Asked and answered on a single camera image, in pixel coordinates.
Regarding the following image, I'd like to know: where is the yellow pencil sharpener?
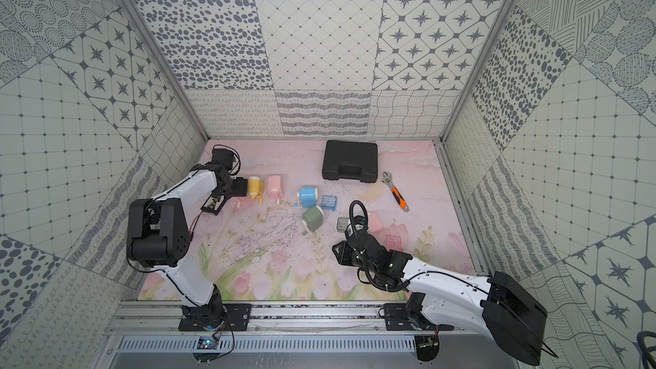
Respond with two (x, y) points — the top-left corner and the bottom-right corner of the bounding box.
(247, 176), (265, 203)

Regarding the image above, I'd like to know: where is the pink transparent tray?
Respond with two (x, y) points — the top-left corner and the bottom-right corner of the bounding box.
(385, 235), (403, 252)

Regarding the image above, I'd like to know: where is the grey-green transparent tray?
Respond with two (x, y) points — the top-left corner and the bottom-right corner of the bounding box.
(336, 217), (350, 233)

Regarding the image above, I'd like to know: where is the pink pencil sharpener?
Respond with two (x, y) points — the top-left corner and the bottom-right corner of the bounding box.
(367, 213), (384, 234)
(228, 196), (258, 211)
(266, 175), (284, 205)

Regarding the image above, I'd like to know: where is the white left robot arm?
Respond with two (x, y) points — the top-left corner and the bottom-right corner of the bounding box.
(126, 145), (252, 333)

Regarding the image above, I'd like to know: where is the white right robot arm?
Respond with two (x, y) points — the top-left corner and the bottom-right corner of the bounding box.
(332, 200), (557, 366)

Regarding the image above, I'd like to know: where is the black connector board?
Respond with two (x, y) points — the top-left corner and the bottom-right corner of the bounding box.
(201, 196), (226, 215)

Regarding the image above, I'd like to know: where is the black plastic tool case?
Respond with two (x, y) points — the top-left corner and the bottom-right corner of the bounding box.
(321, 140), (379, 184)

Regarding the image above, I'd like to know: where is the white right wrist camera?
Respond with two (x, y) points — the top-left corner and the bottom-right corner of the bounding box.
(348, 215), (368, 231)

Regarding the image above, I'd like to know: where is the orange handled adjustable wrench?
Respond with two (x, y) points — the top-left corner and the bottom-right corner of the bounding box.
(382, 171), (409, 212)

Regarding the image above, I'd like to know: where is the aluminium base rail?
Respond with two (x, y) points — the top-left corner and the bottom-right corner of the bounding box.
(100, 301), (505, 359)

